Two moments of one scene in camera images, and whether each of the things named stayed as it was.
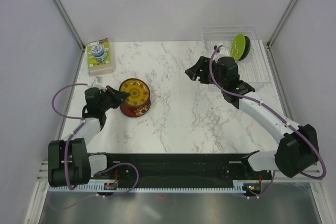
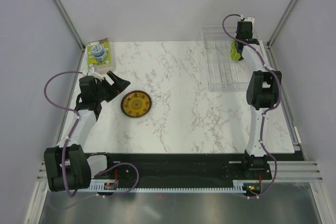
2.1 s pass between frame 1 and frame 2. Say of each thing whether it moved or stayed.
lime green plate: stayed
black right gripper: moved
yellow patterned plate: moved
